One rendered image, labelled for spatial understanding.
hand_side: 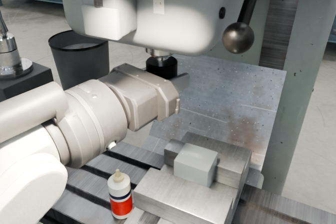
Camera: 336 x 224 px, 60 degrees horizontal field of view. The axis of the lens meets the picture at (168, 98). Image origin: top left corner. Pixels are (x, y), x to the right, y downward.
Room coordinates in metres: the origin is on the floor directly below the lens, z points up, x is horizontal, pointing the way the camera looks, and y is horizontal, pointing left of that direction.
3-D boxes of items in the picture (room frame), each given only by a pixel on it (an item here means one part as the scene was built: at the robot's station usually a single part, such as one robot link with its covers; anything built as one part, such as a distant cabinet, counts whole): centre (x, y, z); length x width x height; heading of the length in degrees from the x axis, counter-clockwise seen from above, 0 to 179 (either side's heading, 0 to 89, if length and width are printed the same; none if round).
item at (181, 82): (0.37, -0.01, 1.23); 0.06 x 0.02 x 0.03; 139
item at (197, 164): (0.37, -0.05, 1.07); 0.06 x 0.05 x 0.06; 64
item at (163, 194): (0.32, -0.02, 1.05); 0.15 x 0.06 x 0.04; 64
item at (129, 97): (0.33, 0.07, 1.23); 0.13 x 0.12 x 0.10; 49
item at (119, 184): (0.37, 0.09, 1.01); 0.04 x 0.04 x 0.11
